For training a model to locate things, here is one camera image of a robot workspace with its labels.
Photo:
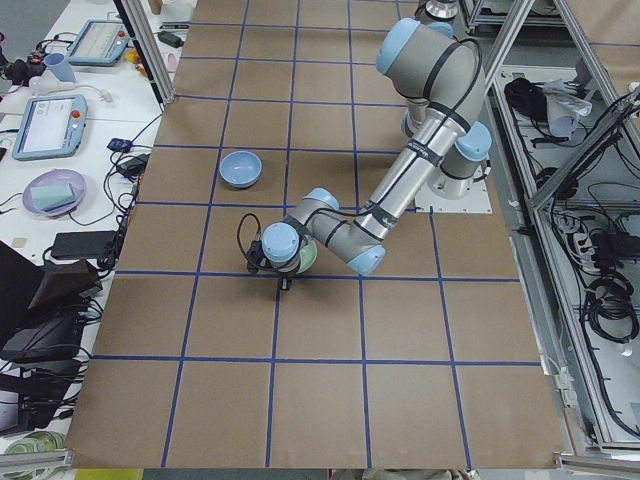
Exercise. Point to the black power adapter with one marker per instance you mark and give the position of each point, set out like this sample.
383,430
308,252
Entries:
84,244

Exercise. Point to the green sponge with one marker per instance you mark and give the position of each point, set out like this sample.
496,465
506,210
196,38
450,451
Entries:
49,197

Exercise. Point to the upper teach pendant tablet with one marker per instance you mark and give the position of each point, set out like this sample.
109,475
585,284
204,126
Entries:
100,43

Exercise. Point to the aluminium frame post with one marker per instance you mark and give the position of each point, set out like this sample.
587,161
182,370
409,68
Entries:
136,23

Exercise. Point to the blue bowl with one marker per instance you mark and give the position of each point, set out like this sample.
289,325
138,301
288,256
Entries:
241,169

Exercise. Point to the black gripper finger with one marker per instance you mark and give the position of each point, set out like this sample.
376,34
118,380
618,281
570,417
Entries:
285,282

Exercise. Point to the lower teach pendant tablet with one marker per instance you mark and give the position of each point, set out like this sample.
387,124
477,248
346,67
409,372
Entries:
51,127

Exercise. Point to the blue plastic cup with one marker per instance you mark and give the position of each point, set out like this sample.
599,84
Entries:
58,64

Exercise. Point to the teach pendant tablet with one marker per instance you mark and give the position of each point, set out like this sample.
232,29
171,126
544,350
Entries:
51,127
100,43

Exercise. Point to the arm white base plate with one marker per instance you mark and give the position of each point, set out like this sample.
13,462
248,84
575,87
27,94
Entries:
446,195

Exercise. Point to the purple plate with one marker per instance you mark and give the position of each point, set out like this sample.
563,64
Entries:
54,176

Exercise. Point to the green bowl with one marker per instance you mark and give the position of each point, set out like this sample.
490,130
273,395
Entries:
305,255

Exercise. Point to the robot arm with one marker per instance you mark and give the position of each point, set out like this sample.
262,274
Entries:
423,65
436,10

